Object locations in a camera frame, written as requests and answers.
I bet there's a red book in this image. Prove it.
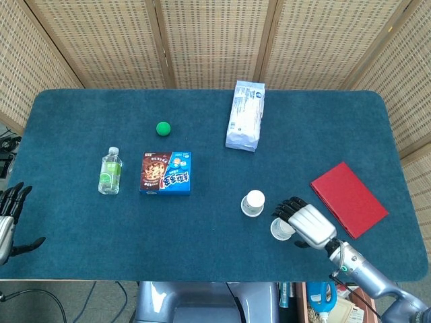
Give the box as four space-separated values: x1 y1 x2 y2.
310 161 389 240

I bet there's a blue spray bottle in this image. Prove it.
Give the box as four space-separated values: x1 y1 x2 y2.
306 281 338 321

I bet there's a blue brown cookie box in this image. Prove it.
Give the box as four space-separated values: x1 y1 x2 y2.
139 151 193 197

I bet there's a woven bamboo folding screen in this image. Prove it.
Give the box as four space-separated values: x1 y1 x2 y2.
0 0 431 270

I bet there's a white paper cup blue print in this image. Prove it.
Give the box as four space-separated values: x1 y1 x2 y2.
240 189 266 219

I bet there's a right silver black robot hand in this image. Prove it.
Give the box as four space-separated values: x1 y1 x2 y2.
271 196 338 250

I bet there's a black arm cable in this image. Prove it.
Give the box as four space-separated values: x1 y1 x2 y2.
329 240 384 320

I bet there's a dark blue table mat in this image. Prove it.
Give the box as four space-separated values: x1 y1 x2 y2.
0 89 429 283

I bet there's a white tissue pack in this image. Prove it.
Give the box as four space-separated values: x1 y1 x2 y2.
224 80 266 153

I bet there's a beige paper carton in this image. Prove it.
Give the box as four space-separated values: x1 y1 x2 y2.
328 295 367 323

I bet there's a clear green-label water bottle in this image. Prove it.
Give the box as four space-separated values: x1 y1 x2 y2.
98 146 123 196

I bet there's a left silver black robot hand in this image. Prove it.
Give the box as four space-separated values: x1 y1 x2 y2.
0 182 47 266

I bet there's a teal plastic package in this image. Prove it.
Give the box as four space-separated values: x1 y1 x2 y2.
279 281 292 309

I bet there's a grey robot torso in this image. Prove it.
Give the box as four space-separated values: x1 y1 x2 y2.
134 281 280 323

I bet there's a black floor cable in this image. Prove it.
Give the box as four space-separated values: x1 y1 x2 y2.
0 289 67 323

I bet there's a black cable bundle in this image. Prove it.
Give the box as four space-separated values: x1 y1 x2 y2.
0 129 20 178

